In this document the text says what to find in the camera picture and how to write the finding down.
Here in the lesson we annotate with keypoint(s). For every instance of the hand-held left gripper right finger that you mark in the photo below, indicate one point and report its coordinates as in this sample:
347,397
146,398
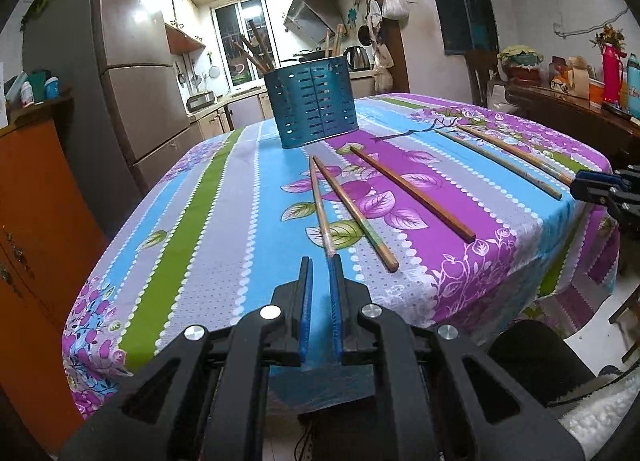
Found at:
336,321

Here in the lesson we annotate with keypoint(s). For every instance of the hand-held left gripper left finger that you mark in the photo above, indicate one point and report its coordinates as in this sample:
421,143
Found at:
305,321

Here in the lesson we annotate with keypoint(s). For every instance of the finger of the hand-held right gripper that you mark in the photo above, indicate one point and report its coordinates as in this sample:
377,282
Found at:
625,211
595,186

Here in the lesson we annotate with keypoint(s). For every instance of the wooden chopstick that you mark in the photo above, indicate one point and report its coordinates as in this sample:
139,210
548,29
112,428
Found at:
253,52
321,208
341,41
265,52
249,58
515,153
498,163
355,213
412,193
327,47

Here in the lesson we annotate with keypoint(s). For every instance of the blue slotted utensil holder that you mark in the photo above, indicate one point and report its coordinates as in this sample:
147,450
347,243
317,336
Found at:
315,101

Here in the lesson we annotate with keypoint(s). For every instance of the dark wooden side table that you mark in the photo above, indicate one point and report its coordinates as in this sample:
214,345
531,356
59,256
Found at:
560,106

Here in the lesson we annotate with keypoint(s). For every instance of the floral striped tablecloth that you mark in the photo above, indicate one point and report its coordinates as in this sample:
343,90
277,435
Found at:
240,241

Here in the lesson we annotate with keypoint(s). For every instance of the teal bottle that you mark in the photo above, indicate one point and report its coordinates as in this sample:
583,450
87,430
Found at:
634,83

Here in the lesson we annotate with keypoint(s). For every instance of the red thermos bottle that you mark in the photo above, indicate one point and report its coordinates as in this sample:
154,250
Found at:
610,73

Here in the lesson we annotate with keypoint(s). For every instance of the potted flowers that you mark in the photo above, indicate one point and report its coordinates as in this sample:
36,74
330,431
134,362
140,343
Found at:
522,61

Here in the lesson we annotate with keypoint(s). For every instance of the dried flower bunch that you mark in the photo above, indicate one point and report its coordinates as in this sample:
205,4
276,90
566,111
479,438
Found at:
610,36

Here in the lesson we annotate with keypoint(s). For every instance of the wooden chair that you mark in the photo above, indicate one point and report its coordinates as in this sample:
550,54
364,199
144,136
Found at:
480,76

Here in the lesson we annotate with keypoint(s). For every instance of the person's leg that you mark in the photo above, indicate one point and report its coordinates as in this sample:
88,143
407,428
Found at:
540,366

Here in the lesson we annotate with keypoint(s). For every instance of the person's white fleece jacket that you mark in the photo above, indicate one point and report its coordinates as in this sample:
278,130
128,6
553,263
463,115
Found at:
600,416

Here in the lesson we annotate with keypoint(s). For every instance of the kitchen counter with cabinets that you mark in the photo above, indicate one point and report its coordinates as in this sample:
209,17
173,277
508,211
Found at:
245,111

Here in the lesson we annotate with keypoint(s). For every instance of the hanging cloth bags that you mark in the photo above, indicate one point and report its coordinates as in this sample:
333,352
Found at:
382,71

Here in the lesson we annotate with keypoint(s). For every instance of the countertop toaster oven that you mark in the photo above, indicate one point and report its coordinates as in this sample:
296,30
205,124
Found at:
200,101

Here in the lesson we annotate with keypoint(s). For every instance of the steel electric kettle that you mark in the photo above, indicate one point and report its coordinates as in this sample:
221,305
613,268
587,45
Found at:
357,58

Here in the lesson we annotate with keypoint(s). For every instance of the black wok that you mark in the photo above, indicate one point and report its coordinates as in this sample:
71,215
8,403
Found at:
305,57

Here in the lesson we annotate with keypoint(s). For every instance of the hanging black frying pan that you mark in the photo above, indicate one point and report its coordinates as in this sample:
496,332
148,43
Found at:
365,33

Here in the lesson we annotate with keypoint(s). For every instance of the orange wooden cabinet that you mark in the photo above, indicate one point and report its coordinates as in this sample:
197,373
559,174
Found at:
35,241

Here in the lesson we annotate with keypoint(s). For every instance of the kitchen window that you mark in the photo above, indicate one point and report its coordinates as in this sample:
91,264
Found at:
235,31

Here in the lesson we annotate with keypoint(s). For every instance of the steel range hood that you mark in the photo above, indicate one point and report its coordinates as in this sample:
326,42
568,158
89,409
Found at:
310,16

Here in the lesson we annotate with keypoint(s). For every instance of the grey refrigerator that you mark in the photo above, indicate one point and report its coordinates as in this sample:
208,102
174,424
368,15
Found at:
125,66

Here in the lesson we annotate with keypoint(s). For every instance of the upper kitchen cabinets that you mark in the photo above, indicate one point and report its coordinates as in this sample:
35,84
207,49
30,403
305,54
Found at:
182,16

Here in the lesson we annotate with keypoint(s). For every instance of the blue and white cup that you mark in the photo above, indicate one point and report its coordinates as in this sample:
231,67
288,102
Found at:
51,89

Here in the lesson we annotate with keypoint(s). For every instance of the green plastic container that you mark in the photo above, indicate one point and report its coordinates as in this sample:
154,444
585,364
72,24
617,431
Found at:
37,86

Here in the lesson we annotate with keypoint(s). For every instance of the small white bottle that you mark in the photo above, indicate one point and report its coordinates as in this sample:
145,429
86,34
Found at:
26,93

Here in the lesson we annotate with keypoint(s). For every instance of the pale carton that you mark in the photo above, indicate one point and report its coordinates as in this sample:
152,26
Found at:
14,86

